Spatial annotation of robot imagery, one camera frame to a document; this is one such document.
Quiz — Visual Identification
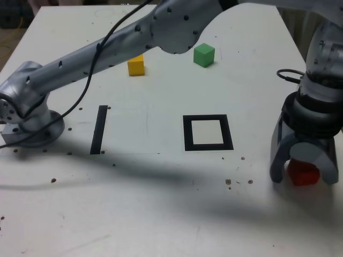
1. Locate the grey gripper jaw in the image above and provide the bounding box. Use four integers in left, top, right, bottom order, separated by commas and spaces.
290, 138, 339, 185

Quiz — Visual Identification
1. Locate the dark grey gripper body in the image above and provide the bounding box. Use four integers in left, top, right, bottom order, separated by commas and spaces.
291, 133, 335, 147

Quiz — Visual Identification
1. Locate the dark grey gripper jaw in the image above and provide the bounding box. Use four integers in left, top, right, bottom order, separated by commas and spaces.
270, 111, 297, 184

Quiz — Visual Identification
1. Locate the red cube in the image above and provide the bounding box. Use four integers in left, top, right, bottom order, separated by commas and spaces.
287, 158, 321, 186

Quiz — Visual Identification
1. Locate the green cube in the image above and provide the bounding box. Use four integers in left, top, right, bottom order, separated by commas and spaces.
193, 43, 216, 67

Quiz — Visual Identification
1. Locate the yellow cube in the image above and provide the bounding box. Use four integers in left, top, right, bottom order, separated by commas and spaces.
127, 55, 146, 77

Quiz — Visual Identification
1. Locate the black tape square outline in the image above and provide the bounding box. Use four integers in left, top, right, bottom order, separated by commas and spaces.
183, 114, 234, 152

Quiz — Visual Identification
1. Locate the black tape strip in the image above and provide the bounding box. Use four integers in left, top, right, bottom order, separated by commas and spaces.
90, 105, 108, 155

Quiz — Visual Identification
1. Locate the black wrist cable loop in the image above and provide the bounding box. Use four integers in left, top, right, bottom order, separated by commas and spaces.
277, 69, 305, 83

